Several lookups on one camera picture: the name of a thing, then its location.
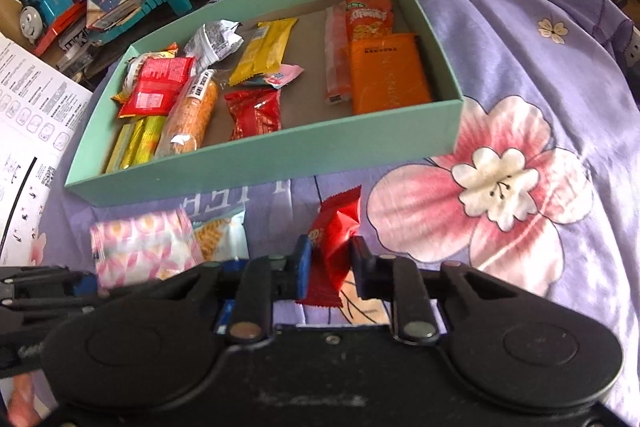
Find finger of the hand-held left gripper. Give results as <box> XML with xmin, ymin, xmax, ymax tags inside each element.
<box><xmin>0</xmin><ymin>266</ymin><xmax>101</xmax><ymax>312</ymax></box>

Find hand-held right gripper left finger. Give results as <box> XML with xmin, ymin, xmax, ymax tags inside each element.
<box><xmin>150</xmin><ymin>234</ymin><xmax>313</xmax><ymax>344</ymax></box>

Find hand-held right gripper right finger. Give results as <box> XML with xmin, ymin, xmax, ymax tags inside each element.
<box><xmin>350</xmin><ymin>236</ymin><xmax>516</xmax><ymax>344</ymax></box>

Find red snack packet yellow logo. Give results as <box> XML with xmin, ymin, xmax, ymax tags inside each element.
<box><xmin>296</xmin><ymin>185</ymin><xmax>362</xmax><ymax>308</ymax></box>

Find pink patterned snack pack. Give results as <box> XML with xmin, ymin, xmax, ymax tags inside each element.
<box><xmin>90</xmin><ymin>208</ymin><xmax>205</xmax><ymax>290</ymax></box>

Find green cardboard box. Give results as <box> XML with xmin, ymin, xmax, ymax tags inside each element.
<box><xmin>65</xmin><ymin>0</ymin><xmax>465</xmax><ymax>208</ymax></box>

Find red snack packet white print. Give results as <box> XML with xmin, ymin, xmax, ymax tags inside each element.
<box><xmin>118</xmin><ymin>56</ymin><xmax>197</xmax><ymax>118</ymax></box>

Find yellow wafer packet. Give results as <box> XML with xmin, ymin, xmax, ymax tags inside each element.
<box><xmin>229</xmin><ymin>18</ymin><xmax>298</xmax><ymax>86</ymax></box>

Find white waffle snack packet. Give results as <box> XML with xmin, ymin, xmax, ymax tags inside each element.
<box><xmin>192</xmin><ymin>207</ymin><xmax>250</xmax><ymax>263</ymax></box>

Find gold striped snack packet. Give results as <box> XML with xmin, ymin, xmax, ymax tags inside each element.
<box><xmin>104</xmin><ymin>122</ymin><xmax>136</xmax><ymax>174</ymax></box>

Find small dark red snack packet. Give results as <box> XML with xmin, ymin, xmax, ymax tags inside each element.
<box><xmin>224</xmin><ymin>88</ymin><xmax>282</xmax><ymax>142</ymax></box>

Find clear cracker sleeve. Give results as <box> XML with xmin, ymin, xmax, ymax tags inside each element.
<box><xmin>155</xmin><ymin>69</ymin><xmax>220</xmax><ymax>158</ymax></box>

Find white instruction sheet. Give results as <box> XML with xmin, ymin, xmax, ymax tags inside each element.
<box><xmin>0</xmin><ymin>34</ymin><xmax>93</xmax><ymax>265</ymax></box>

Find flat orange snack packet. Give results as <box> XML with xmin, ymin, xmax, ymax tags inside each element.
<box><xmin>348</xmin><ymin>33</ymin><xmax>432</xmax><ymax>116</ymax></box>

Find small pink snack packet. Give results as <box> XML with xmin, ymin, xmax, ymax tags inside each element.
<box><xmin>260</xmin><ymin>63</ymin><xmax>305</xmax><ymax>88</ymax></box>

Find long orange pink snack packet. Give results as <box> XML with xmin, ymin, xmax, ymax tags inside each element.
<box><xmin>324</xmin><ymin>4</ymin><xmax>352</xmax><ymax>105</ymax></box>

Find orange cereal snack packet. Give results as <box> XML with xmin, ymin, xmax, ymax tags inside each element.
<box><xmin>111</xmin><ymin>43</ymin><xmax>179</xmax><ymax>105</ymax></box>

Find black toy track pieces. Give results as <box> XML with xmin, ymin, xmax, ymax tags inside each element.
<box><xmin>57</xmin><ymin>27</ymin><xmax>96</xmax><ymax>72</ymax></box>

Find silver snack packet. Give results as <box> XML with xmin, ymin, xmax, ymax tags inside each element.
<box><xmin>183</xmin><ymin>20</ymin><xmax>244</xmax><ymax>72</ymax></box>

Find orange chips bag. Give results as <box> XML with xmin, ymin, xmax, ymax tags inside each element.
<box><xmin>345</xmin><ymin>0</ymin><xmax>396</xmax><ymax>42</ymax></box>

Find purple floral blanket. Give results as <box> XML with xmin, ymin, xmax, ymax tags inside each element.
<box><xmin>30</xmin><ymin>0</ymin><xmax>640</xmax><ymax>427</ymax></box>

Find blue toy train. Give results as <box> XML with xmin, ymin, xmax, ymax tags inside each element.
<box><xmin>19</xmin><ymin>0</ymin><xmax>88</xmax><ymax>55</ymax></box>

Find black cable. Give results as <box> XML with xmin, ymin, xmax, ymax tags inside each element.
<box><xmin>0</xmin><ymin>157</ymin><xmax>38</xmax><ymax>253</ymax></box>

